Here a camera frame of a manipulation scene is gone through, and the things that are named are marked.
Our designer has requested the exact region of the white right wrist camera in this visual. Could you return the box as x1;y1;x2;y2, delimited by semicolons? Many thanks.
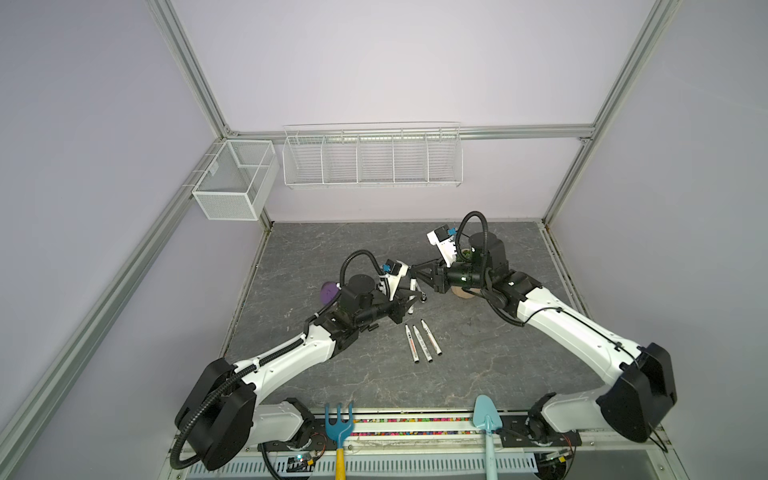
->
427;224;457;267

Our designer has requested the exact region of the white marker pen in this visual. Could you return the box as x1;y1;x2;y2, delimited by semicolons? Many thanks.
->
407;278;421;315
404;325;420;364

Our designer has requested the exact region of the white mesh box basket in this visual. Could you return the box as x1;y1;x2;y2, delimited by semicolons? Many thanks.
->
192;140;279;221

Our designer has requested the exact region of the aluminium front rail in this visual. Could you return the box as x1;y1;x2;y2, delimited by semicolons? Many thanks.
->
184;401;642;465

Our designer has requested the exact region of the white whiteboard marker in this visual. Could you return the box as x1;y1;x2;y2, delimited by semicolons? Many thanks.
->
413;326;433;363
421;319;443;356

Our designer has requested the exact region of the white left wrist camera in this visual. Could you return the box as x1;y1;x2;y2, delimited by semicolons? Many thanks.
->
381;259;410;301

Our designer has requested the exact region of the white perforated cable duct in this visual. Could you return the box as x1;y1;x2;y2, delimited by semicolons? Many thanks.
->
177;453;538;479

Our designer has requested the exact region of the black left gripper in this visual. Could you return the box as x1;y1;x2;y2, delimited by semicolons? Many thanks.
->
355;285;419;326

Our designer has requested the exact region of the white wire shelf basket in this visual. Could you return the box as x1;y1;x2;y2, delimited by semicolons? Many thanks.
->
283;122;464;188

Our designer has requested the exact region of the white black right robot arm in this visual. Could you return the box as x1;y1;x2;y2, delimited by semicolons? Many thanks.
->
411;211;678;445

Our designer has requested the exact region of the blue garden fork yellow handle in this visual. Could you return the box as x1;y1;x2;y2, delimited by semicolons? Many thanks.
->
325;401;355;480

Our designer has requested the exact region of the potted green plant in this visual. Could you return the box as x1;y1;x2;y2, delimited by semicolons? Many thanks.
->
451;286;482;299

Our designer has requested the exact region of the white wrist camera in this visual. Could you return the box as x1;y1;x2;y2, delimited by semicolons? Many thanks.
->
427;224;457;267
381;259;410;301

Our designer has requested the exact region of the light blue garden trowel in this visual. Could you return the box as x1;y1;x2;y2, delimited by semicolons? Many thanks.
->
472;395;503;480

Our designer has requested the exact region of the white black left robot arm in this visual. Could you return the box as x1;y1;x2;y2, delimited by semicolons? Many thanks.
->
169;250;423;470

